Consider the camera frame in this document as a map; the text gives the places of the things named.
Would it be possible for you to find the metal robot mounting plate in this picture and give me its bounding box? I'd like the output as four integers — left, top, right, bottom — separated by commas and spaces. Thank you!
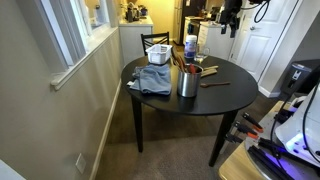
244, 109, 320, 180

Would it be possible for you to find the white window frame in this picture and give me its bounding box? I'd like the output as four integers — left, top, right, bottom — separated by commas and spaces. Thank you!
15, 0, 120, 92

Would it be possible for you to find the white plastic basket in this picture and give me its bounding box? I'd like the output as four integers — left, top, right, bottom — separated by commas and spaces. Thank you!
145, 43, 173, 66

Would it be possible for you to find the white wall outlet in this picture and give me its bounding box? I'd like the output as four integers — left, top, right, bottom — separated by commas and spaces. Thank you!
75, 152, 87, 175

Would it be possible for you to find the silver metal tin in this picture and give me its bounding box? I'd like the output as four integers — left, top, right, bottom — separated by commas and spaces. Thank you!
176, 63, 204, 99

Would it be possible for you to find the clear glass cup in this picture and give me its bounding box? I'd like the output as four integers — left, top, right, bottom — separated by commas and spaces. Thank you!
194, 44, 211, 64

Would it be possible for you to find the white blue wipes canister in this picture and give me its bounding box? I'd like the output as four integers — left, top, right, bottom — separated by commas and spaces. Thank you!
184, 34, 198, 61

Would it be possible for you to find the black orange bar clamp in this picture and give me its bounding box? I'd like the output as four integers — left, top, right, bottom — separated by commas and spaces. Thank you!
233, 120, 260, 140
242, 112, 265, 134

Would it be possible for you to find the white counter cabinet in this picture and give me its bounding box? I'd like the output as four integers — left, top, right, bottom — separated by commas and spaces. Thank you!
118, 15, 155, 66

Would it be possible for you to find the brown wooden spoon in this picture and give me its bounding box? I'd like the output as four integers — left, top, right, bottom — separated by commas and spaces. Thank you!
170, 46, 183, 72
177, 54, 188, 73

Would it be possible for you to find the light wooden workbench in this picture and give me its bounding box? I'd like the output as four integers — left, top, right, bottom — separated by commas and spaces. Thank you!
218, 99, 320, 180

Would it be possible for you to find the black round dining table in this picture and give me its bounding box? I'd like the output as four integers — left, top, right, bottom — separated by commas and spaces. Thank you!
120, 54, 259, 168

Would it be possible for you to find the black box device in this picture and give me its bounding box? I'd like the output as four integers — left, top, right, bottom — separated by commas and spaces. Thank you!
280, 59, 320, 98

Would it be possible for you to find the dark coffee maker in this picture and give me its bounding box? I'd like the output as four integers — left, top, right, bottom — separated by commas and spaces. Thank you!
125, 5, 135, 23

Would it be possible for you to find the black refrigerator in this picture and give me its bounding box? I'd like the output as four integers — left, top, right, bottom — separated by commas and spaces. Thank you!
179, 0, 208, 46

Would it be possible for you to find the blue cloth towel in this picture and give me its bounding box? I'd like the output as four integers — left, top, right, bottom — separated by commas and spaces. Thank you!
126, 63, 173, 96

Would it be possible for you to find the light wooden flat spatula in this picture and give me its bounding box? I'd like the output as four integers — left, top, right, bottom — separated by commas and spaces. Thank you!
201, 67, 219, 76

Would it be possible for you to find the black base cable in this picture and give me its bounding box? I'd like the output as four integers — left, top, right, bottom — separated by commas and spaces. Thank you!
269, 76, 320, 164

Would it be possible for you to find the red spatula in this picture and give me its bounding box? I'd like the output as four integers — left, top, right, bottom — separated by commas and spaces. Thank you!
188, 63, 198, 75

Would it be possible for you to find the black wooden chair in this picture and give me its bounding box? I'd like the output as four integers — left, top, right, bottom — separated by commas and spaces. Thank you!
140, 31, 171, 56

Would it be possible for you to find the white panel door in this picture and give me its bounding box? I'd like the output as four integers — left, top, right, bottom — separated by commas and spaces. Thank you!
229, 0, 301, 83

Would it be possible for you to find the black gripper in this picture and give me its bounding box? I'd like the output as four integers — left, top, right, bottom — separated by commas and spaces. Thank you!
219, 0, 243, 39

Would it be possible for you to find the dark wooden spoon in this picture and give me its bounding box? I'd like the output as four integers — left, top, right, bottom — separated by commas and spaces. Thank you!
199, 81, 232, 89

